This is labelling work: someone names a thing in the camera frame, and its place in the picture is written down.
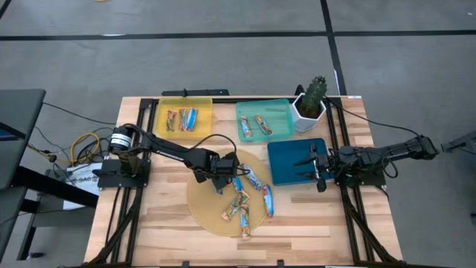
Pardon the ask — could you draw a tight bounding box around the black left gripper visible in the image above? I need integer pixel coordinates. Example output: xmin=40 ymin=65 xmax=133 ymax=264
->
xmin=193 ymin=151 xmax=228 ymax=194

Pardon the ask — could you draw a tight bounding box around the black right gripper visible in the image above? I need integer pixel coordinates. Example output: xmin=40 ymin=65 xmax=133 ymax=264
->
xmin=293 ymin=143 xmax=338 ymax=194

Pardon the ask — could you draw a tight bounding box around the dark blue plastic bin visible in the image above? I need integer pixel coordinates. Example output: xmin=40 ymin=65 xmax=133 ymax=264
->
xmin=266 ymin=138 xmax=335 ymax=187

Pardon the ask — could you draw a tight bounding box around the round woven straw placemat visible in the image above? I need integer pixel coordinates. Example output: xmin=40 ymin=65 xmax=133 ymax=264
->
xmin=185 ymin=147 xmax=276 ymax=237

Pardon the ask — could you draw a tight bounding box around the yellow plastic bin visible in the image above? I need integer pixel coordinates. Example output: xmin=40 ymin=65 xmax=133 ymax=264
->
xmin=155 ymin=96 xmax=213 ymax=139

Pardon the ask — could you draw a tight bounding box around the teal plastic bin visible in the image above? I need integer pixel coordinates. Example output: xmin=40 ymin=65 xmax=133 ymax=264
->
xmin=234 ymin=98 xmax=295 ymax=144

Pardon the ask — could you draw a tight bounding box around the green cactus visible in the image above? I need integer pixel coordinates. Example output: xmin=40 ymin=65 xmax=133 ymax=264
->
xmin=299 ymin=75 xmax=329 ymax=119

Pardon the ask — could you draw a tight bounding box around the black power strip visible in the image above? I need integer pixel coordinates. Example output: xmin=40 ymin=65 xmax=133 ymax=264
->
xmin=161 ymin=88 xmax=231 ymax=98

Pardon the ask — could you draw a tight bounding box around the white printed paper sheet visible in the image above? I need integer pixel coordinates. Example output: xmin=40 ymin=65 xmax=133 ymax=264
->
xmin=62 ymin=162 xmax=103 ymax=211

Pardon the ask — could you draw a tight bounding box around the grey metal stand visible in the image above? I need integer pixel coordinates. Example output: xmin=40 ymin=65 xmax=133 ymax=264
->
xmin=441 ymin=129 xmax=476 ymax=154

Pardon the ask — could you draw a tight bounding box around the dark grey side desk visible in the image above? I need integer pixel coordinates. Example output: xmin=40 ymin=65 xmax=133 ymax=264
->
xmin=0 ymin=88 xmax=100 ymax=261

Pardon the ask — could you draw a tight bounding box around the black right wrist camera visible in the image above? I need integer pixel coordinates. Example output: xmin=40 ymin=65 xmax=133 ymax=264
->
xmin=320 ymin=152 xmax=335 ymax=170

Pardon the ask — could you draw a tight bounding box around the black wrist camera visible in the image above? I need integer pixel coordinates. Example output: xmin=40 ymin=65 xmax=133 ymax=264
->
xmin=320 ymin=152 xmax=335 ymax=170
xmin=216 ymin=158 xmax=239 ymax=176

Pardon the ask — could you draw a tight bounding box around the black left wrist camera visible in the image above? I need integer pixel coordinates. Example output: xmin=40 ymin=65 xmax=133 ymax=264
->
xmin=216 ymin=158 xmax=239 ymax=176

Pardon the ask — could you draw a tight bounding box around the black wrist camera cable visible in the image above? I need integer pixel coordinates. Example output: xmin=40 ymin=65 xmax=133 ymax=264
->
xmin=189 ymin=133 xmax=239 ymax=161

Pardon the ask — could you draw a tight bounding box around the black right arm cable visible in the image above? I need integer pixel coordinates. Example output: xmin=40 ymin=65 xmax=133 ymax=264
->
xmin=324 ymin=95 xmax=423 ymax=139

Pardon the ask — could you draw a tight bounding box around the black aluminium table frame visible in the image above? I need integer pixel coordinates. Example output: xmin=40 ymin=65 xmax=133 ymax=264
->
xmin=87 ymin=96 xmax=402 ymax=267

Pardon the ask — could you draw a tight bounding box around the yellow cable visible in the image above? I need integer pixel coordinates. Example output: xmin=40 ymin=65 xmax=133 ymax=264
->
xmin=70 ymin=132 xmax=101 ymax=165

